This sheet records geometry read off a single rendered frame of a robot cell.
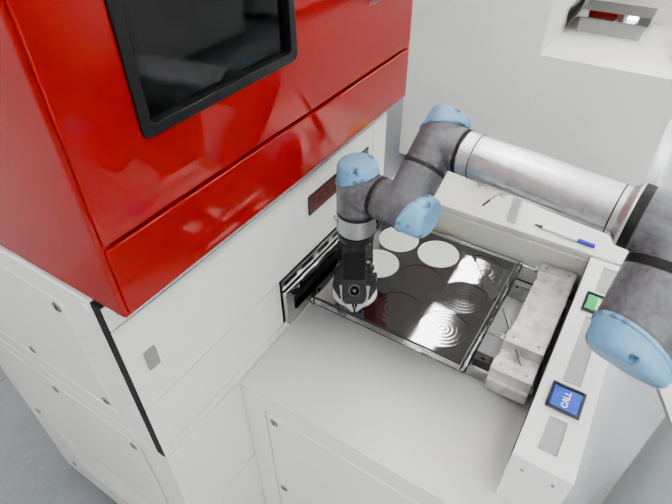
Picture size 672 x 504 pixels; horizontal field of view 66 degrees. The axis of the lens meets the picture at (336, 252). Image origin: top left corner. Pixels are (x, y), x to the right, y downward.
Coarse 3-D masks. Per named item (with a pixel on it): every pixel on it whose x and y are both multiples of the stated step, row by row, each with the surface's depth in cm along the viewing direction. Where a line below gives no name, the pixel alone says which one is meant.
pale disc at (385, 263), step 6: (378, 252) 127; (384, 252) 127; (378, 258) 125; (384, 258) 125; (390, 258) 125; (396, 258) 125; (378, 264) 124; (384, 264) 124; (390, 264) 124; (396, 264) 124; (378, 270) 122; (384, 270) 122; (390, 270) 122; (396, 270) 122; (378, 276) 121; (384, 276) 121
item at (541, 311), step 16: (544, 288) 120; (560, 288) 120; (528, 304) 116; (544, 304) 116; (560, 304) 116; (528, 320) 112; (544, 320) 112; (528, 336) 109; (544, 336) 109; (528, 368) 103; (496, 384) 101
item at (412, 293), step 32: (384, 224) 136; (416, 256) 126; (480, 256) 126; (384, 288) 118; (416, 288) 118; (448, 288) 118; (480, 288) 117; (384, 320) 110; (416, 320) 110; (448, 320) 110; (480, 320) 110; (448, 352) 104
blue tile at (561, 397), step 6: (558, 390) 89; (564, 390) 89; (552, 396) 88; (558, 396) 88; (564, 396) 88; (570, 396) 88; (576, 396) 88; (582, 396) 88; (552, 402) 87; (558, 402) 87; (564, 402) 87; (570, 402) 87; (576, 402) 87; (564, 408) 86; (570, 408) 86; (576, 408) 86; (576, 414) 86
